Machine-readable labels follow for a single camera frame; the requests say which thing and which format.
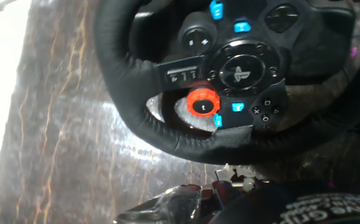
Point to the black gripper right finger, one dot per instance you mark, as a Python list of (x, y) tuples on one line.
[(248, 182)]

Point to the black racing steering wheel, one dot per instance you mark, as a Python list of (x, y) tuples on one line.
[(127, 77)]

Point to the dark brown marble mat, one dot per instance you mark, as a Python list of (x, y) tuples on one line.
[(74, 140)]

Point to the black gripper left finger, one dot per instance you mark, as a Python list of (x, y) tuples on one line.
[(225, 173)]

